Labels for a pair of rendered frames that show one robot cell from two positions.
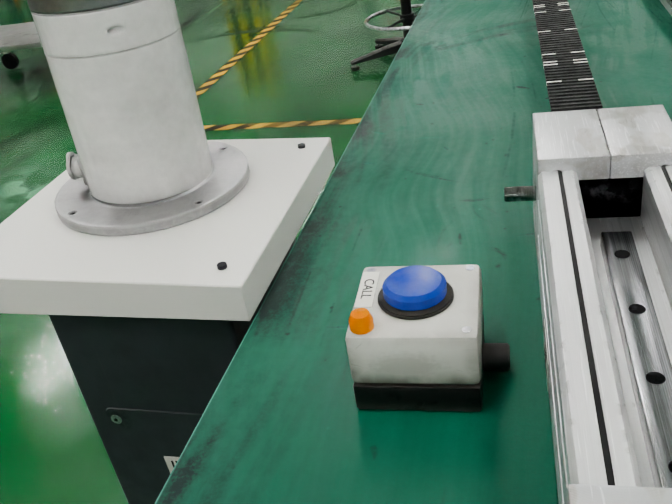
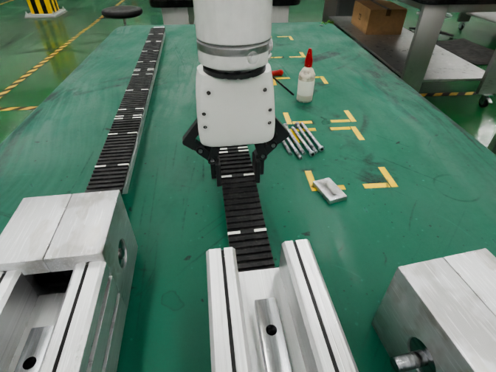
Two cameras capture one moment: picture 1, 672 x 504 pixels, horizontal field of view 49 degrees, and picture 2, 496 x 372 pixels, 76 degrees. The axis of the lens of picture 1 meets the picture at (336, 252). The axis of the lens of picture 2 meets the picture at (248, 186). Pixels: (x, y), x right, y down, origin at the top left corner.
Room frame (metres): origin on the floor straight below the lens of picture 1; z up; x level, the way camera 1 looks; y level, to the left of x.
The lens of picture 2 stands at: (0.23, -0.30, 1.10)
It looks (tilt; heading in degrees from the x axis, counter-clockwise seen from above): 39 degrees down; 337
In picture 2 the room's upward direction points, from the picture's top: straight up
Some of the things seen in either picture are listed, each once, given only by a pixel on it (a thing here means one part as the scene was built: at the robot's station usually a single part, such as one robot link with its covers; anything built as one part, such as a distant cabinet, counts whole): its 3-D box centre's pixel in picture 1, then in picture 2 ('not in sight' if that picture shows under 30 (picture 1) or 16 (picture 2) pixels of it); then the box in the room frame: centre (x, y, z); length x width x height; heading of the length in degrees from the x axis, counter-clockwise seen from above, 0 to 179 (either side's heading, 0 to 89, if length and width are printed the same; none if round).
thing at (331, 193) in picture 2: not in sight; (329, 190); (0.53, -0.56, 0.78); 0.05 x 0.03 x 0.01; 178
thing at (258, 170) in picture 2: not in sight; (264, 159); (0.58, -0.47, 0.83); 0.03 x 0.03 x 0.07; 75
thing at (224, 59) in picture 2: not in sight; (235, 50); (0.59, -0.44, 0.99); 0.09 x 0.08 x 0.03; 75
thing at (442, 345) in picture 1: (432, 333); not in sight; (0.38, -0.05, 0.81); 0.10 x 0.08 x 0.06; 75
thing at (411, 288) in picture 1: (415, 292); not in sight; (0.38, -0.04, 0.84); 0.04 x 0.04 x 0.02
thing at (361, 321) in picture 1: (360, 319); not in sight; (0.36, -0.01, 0.85); 0.01 x 0.01 x 0.01
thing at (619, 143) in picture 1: (584, 187); (63, 255); (0.51, -0.20, 0.83); 0.12 x 0.09 x 0.10; 75
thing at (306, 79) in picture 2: not in sight; (307, 75); (0.84, -0.71, 0.84); 0.04 x 0.04 x 0.12
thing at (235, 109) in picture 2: not in sight; (235, 101); (0.59, -0.43, 0.93); 0.10 x 0.07 x 0.11; 75
